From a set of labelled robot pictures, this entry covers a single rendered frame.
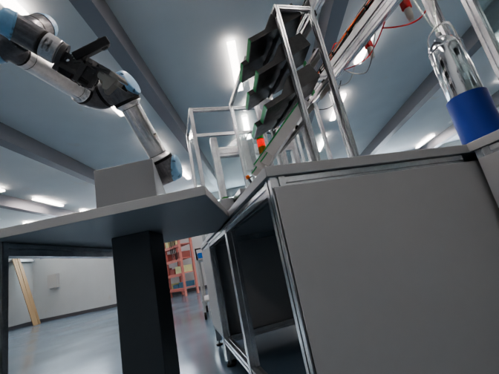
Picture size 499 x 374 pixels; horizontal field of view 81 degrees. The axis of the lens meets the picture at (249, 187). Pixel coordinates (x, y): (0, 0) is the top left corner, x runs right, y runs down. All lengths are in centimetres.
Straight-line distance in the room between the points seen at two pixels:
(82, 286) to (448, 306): 1383
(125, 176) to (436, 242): 113
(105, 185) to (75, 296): 1319
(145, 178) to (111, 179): 14
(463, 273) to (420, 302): 18
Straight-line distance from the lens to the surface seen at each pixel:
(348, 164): 90
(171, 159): 143
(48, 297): 1511
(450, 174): 114
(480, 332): 109
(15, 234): 108
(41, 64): 130
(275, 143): 114
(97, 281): 1396
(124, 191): 130
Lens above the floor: 62
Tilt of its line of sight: 14 degrees up
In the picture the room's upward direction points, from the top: 12 degrees counter-clockwise
